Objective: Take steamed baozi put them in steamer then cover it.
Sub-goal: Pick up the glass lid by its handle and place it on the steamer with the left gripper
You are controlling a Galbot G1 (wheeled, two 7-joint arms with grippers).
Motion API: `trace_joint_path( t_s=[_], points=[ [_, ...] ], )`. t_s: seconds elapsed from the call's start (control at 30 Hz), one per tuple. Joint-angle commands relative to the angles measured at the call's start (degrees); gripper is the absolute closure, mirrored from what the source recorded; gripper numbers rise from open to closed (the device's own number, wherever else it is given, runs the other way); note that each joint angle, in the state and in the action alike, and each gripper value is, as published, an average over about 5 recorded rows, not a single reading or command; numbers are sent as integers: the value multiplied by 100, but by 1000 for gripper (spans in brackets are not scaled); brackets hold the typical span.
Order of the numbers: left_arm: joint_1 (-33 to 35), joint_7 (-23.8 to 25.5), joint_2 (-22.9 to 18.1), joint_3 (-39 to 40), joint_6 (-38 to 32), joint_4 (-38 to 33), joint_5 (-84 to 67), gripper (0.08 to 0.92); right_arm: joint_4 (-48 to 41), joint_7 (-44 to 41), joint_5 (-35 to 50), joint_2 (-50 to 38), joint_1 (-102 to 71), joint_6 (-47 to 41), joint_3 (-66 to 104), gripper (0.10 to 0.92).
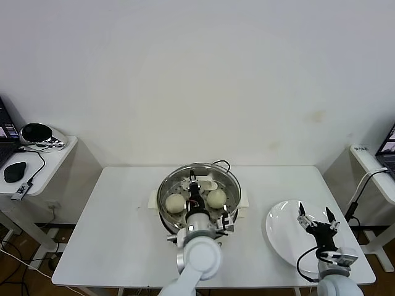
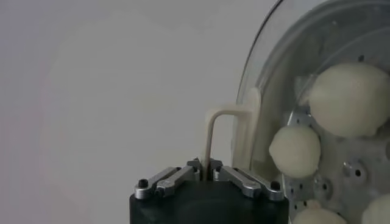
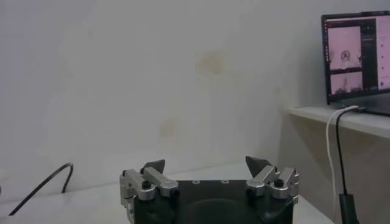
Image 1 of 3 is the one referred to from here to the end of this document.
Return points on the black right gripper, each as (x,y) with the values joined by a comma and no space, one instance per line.
(322,234)

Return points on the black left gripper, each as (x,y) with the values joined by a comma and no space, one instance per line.
(195,200)

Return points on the white steamed baozi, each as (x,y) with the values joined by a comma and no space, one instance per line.
(216,198)
(174,203)

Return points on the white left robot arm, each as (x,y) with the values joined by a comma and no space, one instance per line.
(200,257)

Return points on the perforated steel steamer basket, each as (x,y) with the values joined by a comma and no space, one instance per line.
(169,220)

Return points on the white round plate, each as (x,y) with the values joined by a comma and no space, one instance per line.
(277,222)

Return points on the white side table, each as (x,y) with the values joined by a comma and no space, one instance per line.
(364,158)
(55,163)

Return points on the small printed label sticker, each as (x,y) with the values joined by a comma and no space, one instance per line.
(360,148)

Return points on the black open laptop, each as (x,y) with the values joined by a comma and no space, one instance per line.
(6,148)
(389,157)

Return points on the white work table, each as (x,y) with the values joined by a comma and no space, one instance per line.
(123,246)

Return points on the shiny black helmet object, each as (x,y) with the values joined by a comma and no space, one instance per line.
(34,132)

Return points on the grey usb adapter dongle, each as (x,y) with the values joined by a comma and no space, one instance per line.
(21,191)

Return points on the black computer mouse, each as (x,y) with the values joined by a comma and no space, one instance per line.
(14,172)

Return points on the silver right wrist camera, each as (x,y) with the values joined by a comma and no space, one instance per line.
(345,259)

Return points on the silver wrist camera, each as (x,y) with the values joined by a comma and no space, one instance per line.
(345,259)
(226,222)

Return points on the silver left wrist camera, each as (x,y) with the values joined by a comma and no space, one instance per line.
(226,222)

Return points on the white wall socket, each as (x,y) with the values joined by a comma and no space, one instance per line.
(53,205)

